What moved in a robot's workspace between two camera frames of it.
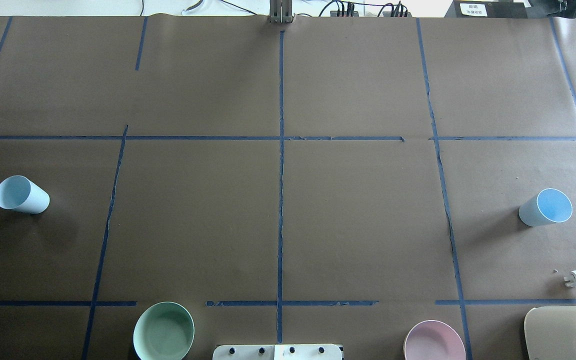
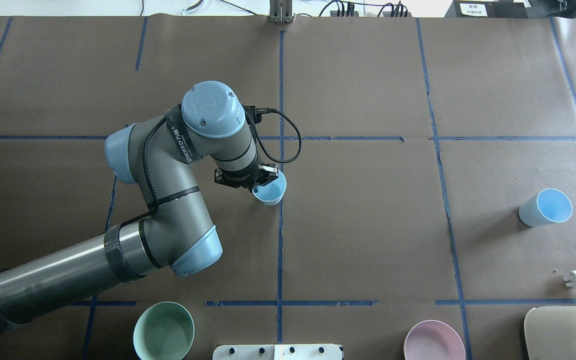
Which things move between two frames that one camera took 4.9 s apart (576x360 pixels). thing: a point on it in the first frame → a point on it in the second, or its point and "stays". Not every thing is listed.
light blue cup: x=550 y=206 stays
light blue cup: x=20 y=194 → x=271 y=194
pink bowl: x=433 y=340 stays
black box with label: x=488 y=9 stays
